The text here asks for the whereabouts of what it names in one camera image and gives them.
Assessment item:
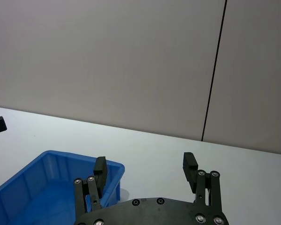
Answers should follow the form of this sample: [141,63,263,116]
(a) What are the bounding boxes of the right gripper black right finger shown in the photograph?
[183,152,223,211]

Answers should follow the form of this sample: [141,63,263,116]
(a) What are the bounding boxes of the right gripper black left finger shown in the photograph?
[73,156,108,215]

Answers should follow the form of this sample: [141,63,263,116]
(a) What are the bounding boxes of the blue plastic bin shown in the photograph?
[0,150,126,225]

